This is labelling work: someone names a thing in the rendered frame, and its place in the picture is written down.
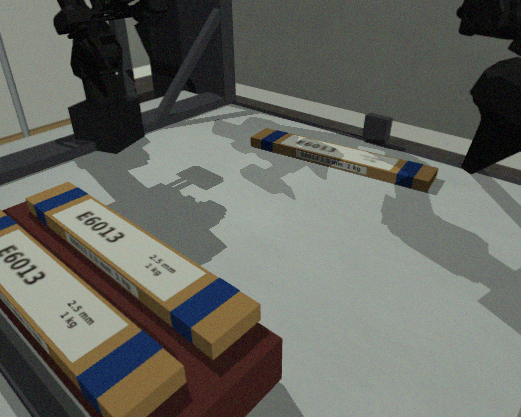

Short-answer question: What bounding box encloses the tan welding electrode pack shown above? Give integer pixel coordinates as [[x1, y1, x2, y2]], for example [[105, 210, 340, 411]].
[[25, 182, 261, 360], [0, 210, 186, 417]]

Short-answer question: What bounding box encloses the tan cardboard box with blue bands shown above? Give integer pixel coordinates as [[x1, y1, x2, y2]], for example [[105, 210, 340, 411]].
[[251, 128, 438, 192]]

